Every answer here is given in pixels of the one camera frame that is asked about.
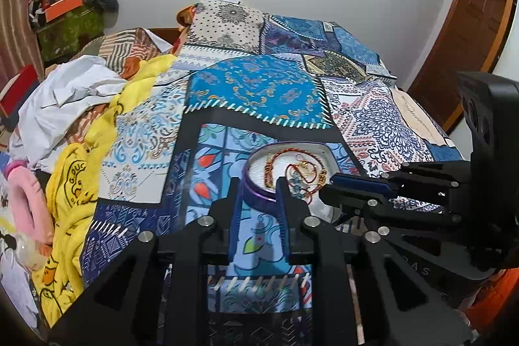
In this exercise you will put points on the purple heart-shaped tin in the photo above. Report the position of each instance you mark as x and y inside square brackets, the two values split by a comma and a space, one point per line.
[259, 200]

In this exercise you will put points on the yellow printed cloth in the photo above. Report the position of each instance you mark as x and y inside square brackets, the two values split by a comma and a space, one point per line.
[73, 208]

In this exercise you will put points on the orange striped bedding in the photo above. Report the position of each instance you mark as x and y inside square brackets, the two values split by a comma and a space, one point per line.
[129, 46]

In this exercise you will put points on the blue patchwork blanket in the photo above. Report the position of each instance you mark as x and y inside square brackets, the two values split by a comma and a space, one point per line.
[263, 86]

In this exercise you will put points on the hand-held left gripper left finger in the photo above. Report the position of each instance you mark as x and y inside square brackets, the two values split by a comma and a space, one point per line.
[234, 216]

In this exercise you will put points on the white wardrobe door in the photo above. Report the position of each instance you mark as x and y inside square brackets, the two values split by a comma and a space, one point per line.
[511, 54]

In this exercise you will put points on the striped brown curtain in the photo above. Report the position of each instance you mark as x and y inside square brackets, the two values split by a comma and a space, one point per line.
[16, 25]

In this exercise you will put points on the orange box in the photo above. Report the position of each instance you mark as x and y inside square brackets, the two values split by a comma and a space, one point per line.
[63, 7]

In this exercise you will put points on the pink plush item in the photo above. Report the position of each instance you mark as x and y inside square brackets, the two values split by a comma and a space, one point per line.
[24, 200]

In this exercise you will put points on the white cloth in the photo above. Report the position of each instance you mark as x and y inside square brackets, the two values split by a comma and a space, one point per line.
[61, 98]

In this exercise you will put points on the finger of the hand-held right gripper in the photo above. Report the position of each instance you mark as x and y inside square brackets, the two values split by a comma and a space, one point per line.
[348, 202]
[357, 182]

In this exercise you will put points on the orange cloth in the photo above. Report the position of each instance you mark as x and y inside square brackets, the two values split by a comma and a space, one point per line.
[186, 15]

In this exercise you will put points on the person's right forearm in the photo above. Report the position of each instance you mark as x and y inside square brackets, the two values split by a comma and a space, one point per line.
[492, 297]

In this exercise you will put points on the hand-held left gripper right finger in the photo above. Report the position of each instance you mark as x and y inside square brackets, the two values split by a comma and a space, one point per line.
[284, 216]

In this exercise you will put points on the wooden door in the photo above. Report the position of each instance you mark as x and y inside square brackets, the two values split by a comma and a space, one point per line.
[466, 25]

